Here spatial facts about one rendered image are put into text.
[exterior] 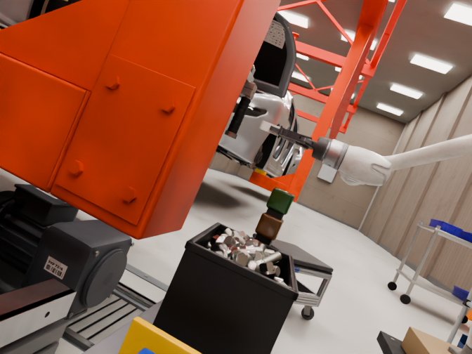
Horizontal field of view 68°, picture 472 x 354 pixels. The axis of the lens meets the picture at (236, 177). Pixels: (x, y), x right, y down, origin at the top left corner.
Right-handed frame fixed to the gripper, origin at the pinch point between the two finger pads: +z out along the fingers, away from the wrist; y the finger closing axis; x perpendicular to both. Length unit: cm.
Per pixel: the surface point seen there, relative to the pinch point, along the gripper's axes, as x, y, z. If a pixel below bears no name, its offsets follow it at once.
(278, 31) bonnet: 145, 279, 90
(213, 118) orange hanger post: -11, -68, -4
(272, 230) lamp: -24, -57, -19
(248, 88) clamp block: 9.4, -2.6, 11.9
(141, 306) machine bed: -76, -2, 17
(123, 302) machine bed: -77, -4, 22
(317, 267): -50, 84, -40
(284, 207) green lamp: -20, -57, -19
